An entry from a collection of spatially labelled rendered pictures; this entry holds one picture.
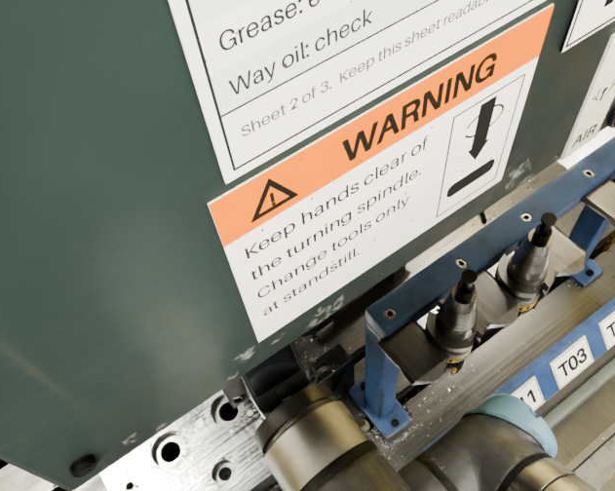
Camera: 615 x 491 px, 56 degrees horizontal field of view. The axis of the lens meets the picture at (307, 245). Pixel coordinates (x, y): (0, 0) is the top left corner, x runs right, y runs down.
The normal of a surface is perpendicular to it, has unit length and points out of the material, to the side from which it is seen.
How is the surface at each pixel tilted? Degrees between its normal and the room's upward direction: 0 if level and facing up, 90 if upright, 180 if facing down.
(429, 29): 90
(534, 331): 0
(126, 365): 90
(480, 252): 0
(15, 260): 90
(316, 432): 6
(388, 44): 90
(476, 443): 21
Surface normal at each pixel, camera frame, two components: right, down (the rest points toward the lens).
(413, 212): 0.58, 0.65
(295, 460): -0.48, -0.20
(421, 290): -0.08, -0.55
